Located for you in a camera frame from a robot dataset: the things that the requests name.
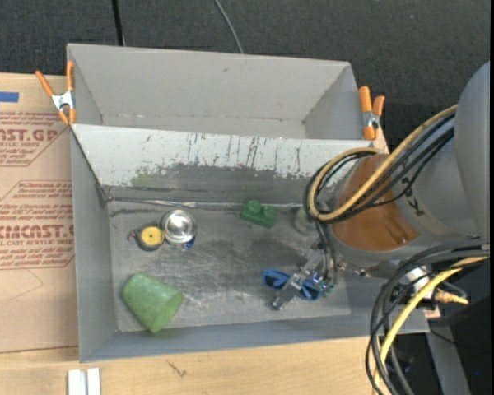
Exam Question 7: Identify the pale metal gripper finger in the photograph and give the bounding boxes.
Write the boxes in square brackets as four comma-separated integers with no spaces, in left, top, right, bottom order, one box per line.
[271,272,305,311]

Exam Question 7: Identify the blue sunglasses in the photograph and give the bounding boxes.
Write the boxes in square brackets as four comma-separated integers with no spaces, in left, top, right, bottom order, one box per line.
[262,267,329,301]

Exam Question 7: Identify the green toy brick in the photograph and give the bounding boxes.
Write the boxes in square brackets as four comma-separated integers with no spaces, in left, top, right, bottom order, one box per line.
[240,199,277,229]

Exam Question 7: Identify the silver metal can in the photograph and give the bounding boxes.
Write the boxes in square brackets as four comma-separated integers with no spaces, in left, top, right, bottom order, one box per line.
[161,209,198,251]

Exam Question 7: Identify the green plastic cup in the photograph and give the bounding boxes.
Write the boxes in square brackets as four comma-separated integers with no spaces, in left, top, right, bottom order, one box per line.
[120,272,185,334]

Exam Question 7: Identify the yellow and grey round tape measure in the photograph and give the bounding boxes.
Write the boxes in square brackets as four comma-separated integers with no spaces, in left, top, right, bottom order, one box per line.
[127,222,165,253]

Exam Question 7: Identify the grey metal bin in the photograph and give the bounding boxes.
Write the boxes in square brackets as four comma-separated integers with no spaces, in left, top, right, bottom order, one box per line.
[65,42,430,364]

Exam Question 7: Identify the brown cardboard board red print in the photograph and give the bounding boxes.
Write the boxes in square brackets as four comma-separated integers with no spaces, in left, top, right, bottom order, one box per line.
[0,71,80,356]

